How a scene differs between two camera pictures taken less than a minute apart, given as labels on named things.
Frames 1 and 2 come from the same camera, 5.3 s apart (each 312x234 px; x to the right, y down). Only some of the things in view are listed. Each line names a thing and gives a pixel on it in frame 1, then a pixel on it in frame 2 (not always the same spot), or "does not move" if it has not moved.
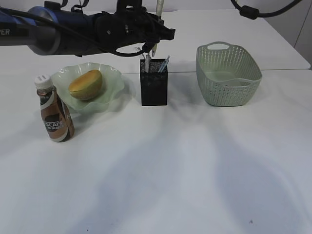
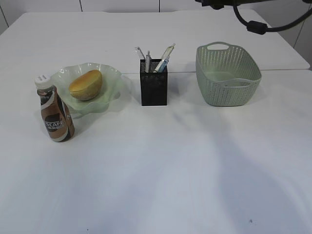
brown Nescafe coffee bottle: (57, 119) does not move
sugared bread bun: (87, 86) does not move
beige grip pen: (159, 6) → (165, 56)
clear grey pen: (164, 64) does not move
